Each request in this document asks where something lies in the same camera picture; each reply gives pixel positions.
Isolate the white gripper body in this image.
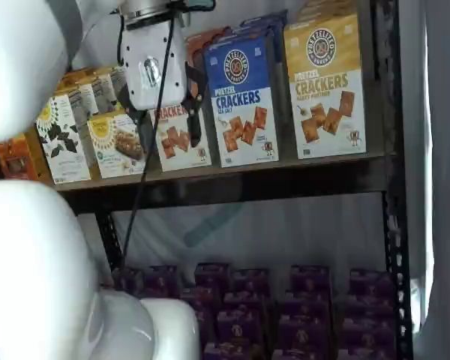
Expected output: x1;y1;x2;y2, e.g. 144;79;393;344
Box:
119;14;188;111

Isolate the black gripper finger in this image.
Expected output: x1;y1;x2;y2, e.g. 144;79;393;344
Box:
183;61;206;149
115;84;147;127

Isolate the Simple Mills sweet thins box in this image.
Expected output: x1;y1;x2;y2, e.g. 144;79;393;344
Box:
35;93;92;185
66;82;101;117
80;73;116;113
59;66;127;89

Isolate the orange white pretzel crackers box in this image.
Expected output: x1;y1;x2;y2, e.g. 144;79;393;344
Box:
149;31;214;173
194;25;245;42

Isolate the blue white pretzel crackers box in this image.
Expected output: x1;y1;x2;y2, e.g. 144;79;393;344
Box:
203;31;282;168
239;9;289;42

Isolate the Simple Mills almond bar box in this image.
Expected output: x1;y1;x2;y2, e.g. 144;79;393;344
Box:
86;112;148;179

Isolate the wooden shelf board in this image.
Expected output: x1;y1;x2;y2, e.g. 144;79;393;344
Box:
54;148;397;192

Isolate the dark orange snack box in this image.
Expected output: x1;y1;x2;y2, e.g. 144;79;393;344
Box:
0;127;56;185

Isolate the yellow white pretzel crackers box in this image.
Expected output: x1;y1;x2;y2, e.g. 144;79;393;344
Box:
295;0;357;22
283;13;368;160

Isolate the purple snack box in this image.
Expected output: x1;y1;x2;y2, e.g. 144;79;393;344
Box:
216;307;268;345
340;316;398;352
337;346;398;360
148;265;181;299
194;262;230;288
203;341;266;360
349;268;395;297
179;286;226;312
343;292;397;322
230;268;270;297
283;290;332;320
223;291;270;314
277;313;333;352
193;309;218;342
271;348;333;360
289;265;331;296
112;266;151;297

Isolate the black metal shelf rack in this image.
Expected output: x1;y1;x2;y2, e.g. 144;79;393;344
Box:
55;0;413;360

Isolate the white backdrop with teal logo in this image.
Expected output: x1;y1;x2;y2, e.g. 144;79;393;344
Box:
69;0;389;290

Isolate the white fabric curtain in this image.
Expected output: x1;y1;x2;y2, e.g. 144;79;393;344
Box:
397;0;450;360

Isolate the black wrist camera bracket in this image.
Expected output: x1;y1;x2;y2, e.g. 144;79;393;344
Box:
172;0;217;27

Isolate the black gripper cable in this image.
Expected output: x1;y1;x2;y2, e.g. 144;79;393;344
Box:
115;7;185;271

